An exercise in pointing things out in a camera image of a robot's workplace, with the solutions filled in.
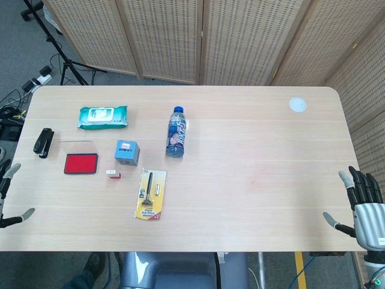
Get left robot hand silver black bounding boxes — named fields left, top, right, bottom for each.
left=0, top=163, right=35, bottom=229

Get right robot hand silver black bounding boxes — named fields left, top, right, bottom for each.
left=322, top=165, right=385, bottom=250

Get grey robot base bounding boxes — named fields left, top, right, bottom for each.
left=119, top=251, right=250, bottom=289

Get red case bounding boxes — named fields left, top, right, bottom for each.
left=63, top=153, right=99, bottom=175

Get black floor device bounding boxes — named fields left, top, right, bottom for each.
left=0, top=119, right=24, bottom=141

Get black stapler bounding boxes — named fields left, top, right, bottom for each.
left=32, top=128, right=55, bottom=159

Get white power strip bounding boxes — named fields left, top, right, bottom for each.
left=31, top=75, right=52, bottom=87

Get green wet wipes pack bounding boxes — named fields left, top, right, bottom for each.
left=77, top=105, right=129, bottom=131

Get blue cardboard box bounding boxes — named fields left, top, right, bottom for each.
left=114, top=139, right=141, bottom=167

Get metal table leg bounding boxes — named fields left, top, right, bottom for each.
left=257, top=252, right=267, bottom=289

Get black shoe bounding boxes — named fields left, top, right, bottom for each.
left=82, top=252, right=107, bottom=279

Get blue jeans leg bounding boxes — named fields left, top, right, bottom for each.
left=61, top=272, right=94, bottom=289

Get black tripod stand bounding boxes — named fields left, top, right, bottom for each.
left=23, top=0, right=106, bottom=87

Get yellow razor blister pack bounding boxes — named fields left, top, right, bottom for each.
left=133, top=168, right=168, bottom=221

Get blue drink bottle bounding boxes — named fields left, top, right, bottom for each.
left=165, top=105, right=189, bottom=159

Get wooden rattan folding screen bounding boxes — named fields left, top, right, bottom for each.
left=42, top=0, right=385, bottom=289

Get tangled black floor cables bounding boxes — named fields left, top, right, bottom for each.
left=0, top=87, right=32, bottom=120

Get white round cable grommet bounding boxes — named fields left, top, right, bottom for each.
left=289, top=96, right=309, bottom=113

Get black cable on robot base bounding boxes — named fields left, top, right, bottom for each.
left=214, top=252, right=225, bottom=289

